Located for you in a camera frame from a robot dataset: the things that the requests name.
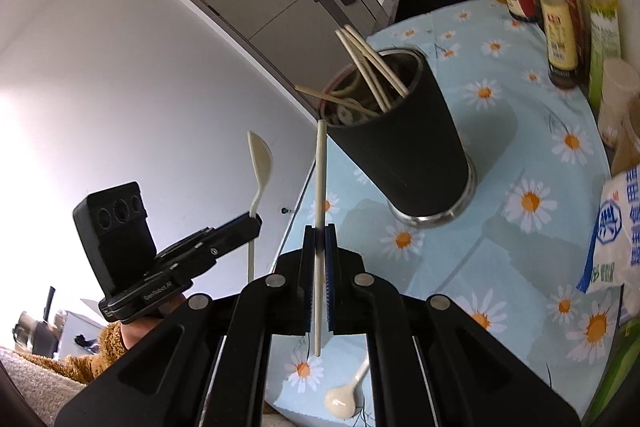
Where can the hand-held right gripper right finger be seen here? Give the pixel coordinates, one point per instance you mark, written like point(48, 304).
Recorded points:
point(329, 287)

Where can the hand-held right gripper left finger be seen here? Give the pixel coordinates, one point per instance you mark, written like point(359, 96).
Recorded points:
point(307, 287)

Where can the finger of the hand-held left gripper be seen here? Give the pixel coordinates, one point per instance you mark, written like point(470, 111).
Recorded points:
point(215, 252)
point(215, 234)

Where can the cream spoon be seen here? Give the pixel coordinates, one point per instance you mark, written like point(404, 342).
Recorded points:
point(261, 162)
point(341, 399)

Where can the black utensil cup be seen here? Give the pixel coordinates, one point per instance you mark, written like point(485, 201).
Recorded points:
point(415, 157)

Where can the person's left hand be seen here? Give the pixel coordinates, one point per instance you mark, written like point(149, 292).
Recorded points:
point(142, 332)

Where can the white box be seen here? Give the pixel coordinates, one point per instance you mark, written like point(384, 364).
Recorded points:
point(70, 324)

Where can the dark appliance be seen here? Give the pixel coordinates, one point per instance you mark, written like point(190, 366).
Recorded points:
point(35, 337)

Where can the daisy print tablecloth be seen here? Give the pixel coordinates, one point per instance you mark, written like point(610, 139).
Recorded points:
point(500, 132)

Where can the white blue salt bag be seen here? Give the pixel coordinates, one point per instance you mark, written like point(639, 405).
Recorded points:
point(610, 232)

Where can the green packet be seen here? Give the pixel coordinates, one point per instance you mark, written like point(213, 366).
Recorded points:
point(620, 367)

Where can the cream label sauce bottle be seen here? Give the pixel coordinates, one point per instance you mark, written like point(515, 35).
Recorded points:
point(560, 32)

